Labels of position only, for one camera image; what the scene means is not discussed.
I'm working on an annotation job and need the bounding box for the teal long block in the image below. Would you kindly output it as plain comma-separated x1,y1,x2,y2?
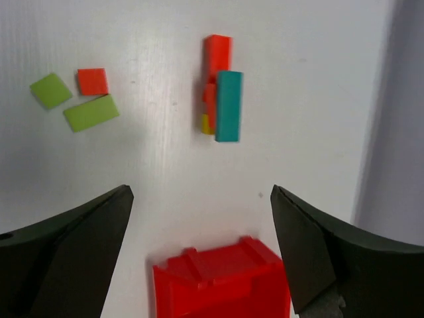
215,71,243,142

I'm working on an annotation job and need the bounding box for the light green long block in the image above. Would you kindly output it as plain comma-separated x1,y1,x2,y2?
64,95,119,133

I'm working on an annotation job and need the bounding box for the red plastic tray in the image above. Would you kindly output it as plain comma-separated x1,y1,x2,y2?
152,237,291,318

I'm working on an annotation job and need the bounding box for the red long block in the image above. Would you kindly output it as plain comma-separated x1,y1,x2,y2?
204,34,233,83

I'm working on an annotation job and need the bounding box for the orange square block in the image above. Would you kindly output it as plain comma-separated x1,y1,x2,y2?
77,68,109,96

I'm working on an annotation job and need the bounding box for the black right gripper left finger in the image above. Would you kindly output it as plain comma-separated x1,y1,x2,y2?
1,185,134,317

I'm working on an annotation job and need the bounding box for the yellow small cube block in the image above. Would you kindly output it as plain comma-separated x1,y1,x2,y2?
201,114,215,135

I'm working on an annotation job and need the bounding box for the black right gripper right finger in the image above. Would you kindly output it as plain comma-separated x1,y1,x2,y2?
270,185,423,317

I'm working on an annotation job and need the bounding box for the light green small block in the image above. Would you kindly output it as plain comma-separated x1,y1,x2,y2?
30,73,72,110

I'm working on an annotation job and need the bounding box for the red wide block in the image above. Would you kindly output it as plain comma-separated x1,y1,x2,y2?
203,83,217,117

